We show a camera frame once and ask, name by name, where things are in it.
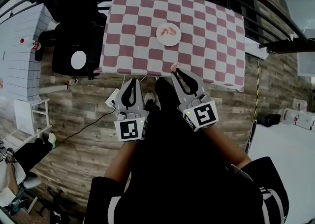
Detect white round disc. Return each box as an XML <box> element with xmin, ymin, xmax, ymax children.
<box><xmin>70</xmin><ymin>50</ymin><xmax>87</xmax><ymax>70</ymax></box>

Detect plain white table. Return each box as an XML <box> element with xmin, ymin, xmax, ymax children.
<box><xmin>246</xmin><ymin>117</ymin><xmax>315</xmax><ymax>224</ymax></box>

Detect person's black striped shirt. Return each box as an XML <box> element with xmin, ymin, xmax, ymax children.
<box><xmin>83</xmin><ymin>156</ymin><xmax>290</xmax><ymax>224</ymax></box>

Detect yellow black floor tape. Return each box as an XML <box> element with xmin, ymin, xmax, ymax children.
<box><xmin>253</xmin><ymin>65</ymin><xmax>261</xmax><ymax>120</ymax></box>

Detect person's black trousers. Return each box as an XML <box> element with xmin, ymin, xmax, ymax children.
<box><xmin>130</xmin><ymin>78</ymin><xmax>237</xmax><ymax>182</ymax></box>

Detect white plate with shrimp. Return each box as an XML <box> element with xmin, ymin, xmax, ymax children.
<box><xmin>156</xmin><ymin>22</ymin><xmax>182</xmax><ymax>47</ymax></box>

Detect white jug red label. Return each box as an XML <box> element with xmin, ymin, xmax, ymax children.
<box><xmin>278</xmin><ymin>108</ymin><xmax>315</xmax><ymax>130</ymax></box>
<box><xmin>292</xmin><ymin>99</ymin><xmax>308</xmax><ymax>112</ymax></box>

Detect person's left forearm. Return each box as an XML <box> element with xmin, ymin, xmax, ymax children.
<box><xmin>103</xmin><ymin>140</ymin><xmax>138</xmax><ymax>187</ymax></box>

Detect black mesh office chair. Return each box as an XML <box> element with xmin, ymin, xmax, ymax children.
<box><xmin>29</xmin><ymin>0</ymin><xmax>108</xmax><ymax>80</ymax></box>

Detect white tiled table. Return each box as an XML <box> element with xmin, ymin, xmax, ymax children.
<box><xmin>0</xmin><ymin>3</ymin><xmax>54</xmax><ymax>102</ymax></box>

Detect person's right forearm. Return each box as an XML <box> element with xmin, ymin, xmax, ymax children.
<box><xmin>204</xmin><ymin>127</ymin><xmax>252</xmax><ymax>169</ymax></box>

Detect pink checkered tablecloth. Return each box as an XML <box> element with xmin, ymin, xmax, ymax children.
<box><xmin>93</xmin><ymin>0</ymin><xmax>247</xmax><ymax>93</ymax></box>

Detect black power cable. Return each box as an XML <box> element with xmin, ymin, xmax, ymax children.
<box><xmin>50</xmin><ymin>108</ymin><xmax>116</xmax><ymax>145</ymax></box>

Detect person's white shoe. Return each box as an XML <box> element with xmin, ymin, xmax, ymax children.
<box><xmin>143</xmin><ymin>91</ymin><xmax>161</xmax><ymax>110</ymax></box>

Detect grey swivel chair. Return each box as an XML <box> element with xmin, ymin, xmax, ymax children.
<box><xmin>9</xmin><ymin>177</ymin><xmax>42</xmax><ymax>213</ymax></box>

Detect small pink object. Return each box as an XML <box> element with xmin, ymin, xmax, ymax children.
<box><xmin>170</xmin><ymin>62</ymin><xmax>183</xmax><ymax>74</ymax></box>

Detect black box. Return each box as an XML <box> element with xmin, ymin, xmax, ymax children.
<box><xmin>257</xmin><ymin>113</ymin><xmax>281</xmax><ymax>128</ymax></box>

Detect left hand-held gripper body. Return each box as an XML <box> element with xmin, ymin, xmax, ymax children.
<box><xmin>114</xmin><ymin>110</ymin><xmax>150</xmax><ymax>142</ymax></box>

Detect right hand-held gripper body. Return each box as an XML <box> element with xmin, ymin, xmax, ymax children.
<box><xmin>177</xmin><ymin>92</ymin><xmax>220</xmax><ymax>133</ymax></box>

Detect white power strip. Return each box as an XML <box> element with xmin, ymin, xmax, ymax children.
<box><xmin>105</xmin><ymin>88</ymin><xmax>121</xmax><ymax>108</ymax></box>

